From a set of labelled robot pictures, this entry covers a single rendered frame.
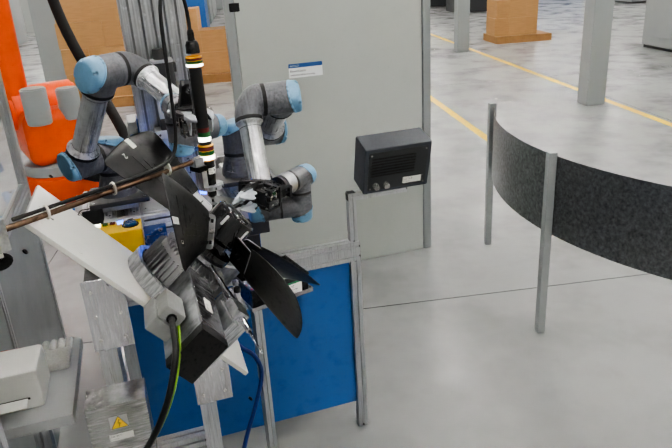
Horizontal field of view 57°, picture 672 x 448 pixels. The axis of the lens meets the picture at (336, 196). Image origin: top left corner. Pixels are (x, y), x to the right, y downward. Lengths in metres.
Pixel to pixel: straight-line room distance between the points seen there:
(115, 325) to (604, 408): 2.10
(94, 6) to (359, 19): 6.53
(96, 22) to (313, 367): 7.85
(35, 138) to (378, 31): 3.12
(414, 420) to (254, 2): 2.26
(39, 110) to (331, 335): 3.67
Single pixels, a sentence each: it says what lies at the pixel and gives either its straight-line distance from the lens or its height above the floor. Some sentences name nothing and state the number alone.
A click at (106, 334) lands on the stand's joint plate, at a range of 1.74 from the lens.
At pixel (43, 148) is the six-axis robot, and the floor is 0.54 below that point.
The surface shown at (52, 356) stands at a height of 0.88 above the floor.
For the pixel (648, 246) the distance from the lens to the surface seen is 2.91.
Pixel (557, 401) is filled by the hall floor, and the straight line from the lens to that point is 3.03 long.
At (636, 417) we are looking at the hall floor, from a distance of 3.04.
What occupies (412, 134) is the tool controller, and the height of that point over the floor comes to 1.24.
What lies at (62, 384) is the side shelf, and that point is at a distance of 1.85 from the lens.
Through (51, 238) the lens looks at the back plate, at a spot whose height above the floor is 1.31.
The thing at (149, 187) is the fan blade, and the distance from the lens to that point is 1.70.
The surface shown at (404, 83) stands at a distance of 3.86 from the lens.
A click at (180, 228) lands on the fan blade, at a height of 1.32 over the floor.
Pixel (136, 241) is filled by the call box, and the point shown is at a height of 1.03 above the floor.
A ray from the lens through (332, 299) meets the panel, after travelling 2.46.
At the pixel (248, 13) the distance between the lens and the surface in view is 3.54.
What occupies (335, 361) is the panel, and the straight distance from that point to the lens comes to 2.61.
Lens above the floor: 1.86
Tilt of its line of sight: 21 degrees down
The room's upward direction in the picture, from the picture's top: 3 degrees counter-clockwise
